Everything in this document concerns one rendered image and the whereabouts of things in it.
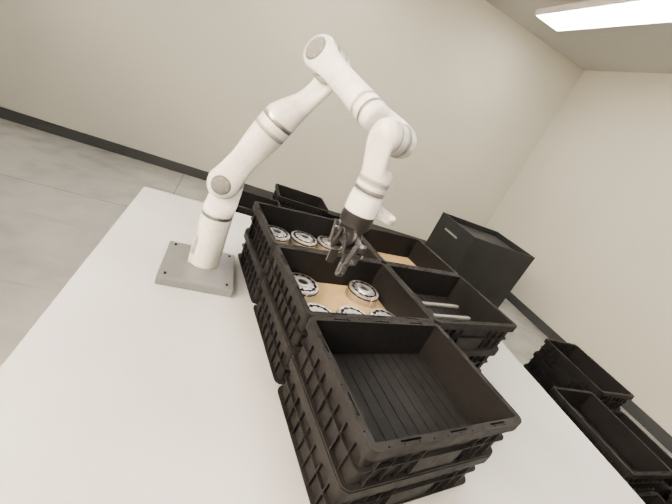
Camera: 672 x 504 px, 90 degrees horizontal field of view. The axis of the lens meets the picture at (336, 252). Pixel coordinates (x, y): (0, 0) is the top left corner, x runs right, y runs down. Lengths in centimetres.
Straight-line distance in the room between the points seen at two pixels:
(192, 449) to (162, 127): 358
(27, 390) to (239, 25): 351
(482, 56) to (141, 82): 358
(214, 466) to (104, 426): 20
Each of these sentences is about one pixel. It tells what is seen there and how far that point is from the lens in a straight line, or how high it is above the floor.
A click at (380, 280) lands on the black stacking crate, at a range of 114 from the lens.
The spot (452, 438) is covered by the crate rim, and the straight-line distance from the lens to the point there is 69.
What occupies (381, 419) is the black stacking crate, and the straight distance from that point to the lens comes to 77.
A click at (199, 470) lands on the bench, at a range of 74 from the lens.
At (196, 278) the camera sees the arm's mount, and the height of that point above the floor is 73.
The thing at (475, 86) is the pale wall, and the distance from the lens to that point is 467.
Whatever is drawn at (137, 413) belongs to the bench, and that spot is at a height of 70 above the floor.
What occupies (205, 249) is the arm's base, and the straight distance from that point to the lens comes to 110.
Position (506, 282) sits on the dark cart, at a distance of 290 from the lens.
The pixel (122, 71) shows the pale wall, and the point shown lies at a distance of 407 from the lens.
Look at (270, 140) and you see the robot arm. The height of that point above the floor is 118.
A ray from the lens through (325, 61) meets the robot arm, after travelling 89.
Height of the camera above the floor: 134
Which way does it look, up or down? 23 degrees down
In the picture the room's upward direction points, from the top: 24 degrees clockwise
